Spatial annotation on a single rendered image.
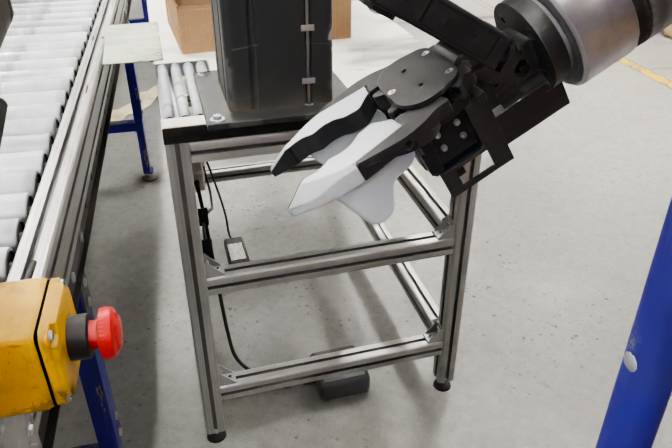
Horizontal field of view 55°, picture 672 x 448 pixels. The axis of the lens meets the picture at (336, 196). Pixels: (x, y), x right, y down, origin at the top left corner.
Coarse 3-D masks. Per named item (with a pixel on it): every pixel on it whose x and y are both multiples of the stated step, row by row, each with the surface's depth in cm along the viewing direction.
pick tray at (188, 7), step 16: (176, 0) 156; (192, 0) 157; (208, 0) 159; (336, 0) 140; (176, 16) 132; (192, 16) 132; (208, 16) 133; (336, 16) 142; (176, 32) 138; (192, 32) 134; (208, 32) 135; (336, 32) 144; (192, 48) 135; (208, 48) 136
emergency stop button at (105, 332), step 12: (108, 312) 47; (96, 324) 47; (108, 324) 47; (120, 324) 48; (96, 336) 47; (108, 336) 46; (120, 336) 48; (96, 348) 47; (108, 348) 46; (120, 348) 48
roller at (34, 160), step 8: (24, 152) 95; (32, 152) 95; (40, 152) 95; (0, 160) 93; (8, 160) 93; (16, 160) 93; (24, 160) 94; (32, 160) 94; (40, 160) 94; (0, 168) 93; (8, 168) 93; (16, 168) 93; (24, 168) 93; (32, 168) 94; (40, 168) 94
